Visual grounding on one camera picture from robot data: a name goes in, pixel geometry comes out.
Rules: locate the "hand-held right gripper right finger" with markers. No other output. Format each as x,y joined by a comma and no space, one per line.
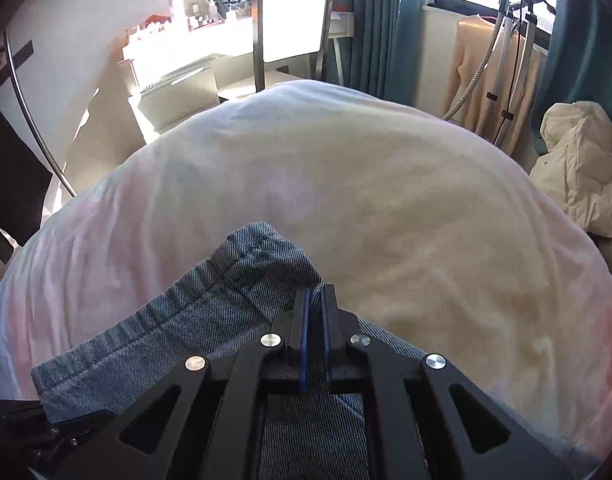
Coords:
327,340

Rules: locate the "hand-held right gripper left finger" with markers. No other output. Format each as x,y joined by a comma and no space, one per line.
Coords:
305,340

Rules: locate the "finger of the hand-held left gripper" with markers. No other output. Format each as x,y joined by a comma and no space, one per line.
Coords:
31,425

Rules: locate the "grey blue denim jeans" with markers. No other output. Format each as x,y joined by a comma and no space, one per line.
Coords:
211,300

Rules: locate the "pastel pink white duvet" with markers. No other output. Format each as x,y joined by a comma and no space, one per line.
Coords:
361,185

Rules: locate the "black hanging garment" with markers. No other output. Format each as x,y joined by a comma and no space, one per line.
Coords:
11,170

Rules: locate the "white dressing table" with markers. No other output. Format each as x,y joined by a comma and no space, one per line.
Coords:
186,80

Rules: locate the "chrome rack tube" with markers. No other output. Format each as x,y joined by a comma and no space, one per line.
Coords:
36,125

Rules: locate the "beige hanging garment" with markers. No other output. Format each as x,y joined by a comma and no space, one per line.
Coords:
468,70

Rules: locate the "white puffy down jacket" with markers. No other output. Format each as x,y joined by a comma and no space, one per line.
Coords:
581,170

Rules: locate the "narrow blue curtain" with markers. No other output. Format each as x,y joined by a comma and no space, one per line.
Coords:
386,30

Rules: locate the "white side table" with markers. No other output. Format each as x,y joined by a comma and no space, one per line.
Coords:
343,22

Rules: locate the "chair with white backrest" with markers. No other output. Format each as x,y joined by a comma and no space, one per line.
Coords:
291,15

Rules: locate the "group of cosmetic bottles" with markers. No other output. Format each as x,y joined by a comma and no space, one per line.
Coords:
201,17

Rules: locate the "garment steamer on stand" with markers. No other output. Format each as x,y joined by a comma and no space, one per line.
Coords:
523,50

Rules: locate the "wide blue curtain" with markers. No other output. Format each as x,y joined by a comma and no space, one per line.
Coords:
591,35

